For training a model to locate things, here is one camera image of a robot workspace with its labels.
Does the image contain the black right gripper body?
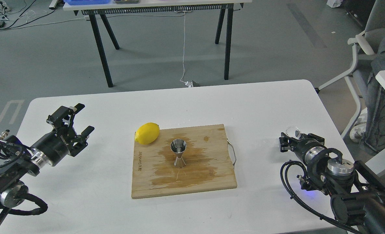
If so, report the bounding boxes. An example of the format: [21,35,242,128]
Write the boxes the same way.
[292,139,326,164]

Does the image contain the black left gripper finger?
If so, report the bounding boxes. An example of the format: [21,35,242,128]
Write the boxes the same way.
[46,103,85,134]
[70,126,95,157]

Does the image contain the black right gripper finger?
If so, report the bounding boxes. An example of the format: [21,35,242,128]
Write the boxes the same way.
[279,132,298,152]
[300,133,325,144]

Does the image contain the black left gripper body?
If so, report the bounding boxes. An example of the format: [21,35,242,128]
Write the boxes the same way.
[31,132,82,166]

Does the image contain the small clear glass cup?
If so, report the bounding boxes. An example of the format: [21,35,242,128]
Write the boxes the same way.
[285,126,302,139]

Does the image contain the steel double jigger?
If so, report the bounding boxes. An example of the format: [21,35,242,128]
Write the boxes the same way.
[170,139,187,168]

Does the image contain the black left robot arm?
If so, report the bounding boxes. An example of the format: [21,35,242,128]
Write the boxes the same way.
[0,103,94,225]

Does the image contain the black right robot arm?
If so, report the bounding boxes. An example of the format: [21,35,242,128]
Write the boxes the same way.
[279,132,385,234]

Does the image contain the yellow lemon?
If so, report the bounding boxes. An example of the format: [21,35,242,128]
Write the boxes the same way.
[135,123,160,145]

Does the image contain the bamboo cutting board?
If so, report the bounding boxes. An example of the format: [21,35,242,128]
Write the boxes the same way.
[131,124,237,199]

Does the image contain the grey white office chair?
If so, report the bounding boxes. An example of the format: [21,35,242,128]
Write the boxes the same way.
[319,0,385,155]

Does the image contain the blue plastic tray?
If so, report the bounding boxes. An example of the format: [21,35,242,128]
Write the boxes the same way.
[64,0,110,6]

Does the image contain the white table black legs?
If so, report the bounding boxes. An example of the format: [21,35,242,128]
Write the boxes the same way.
[63,0,253,88]

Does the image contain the white hanging cable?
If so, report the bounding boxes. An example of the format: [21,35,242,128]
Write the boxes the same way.
[179,10,194,87]

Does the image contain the floor cables and adapters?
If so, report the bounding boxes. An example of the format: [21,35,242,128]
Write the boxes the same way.
[0,0,85,37]

